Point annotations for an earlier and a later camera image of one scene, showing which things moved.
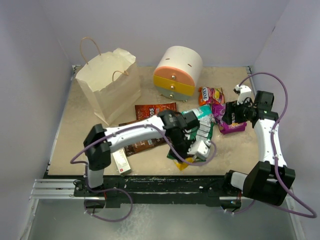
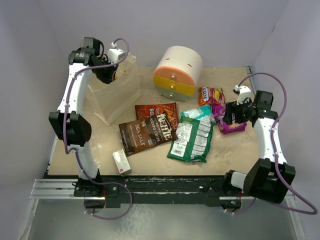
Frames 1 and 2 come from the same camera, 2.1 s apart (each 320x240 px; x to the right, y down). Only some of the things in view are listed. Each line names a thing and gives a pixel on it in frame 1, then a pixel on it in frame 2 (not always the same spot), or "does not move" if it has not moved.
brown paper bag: (111, 80) does not move
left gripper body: (180, 144) → (105, 74)
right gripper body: (242, 111) does not move
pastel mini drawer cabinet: (178, 70) does not move
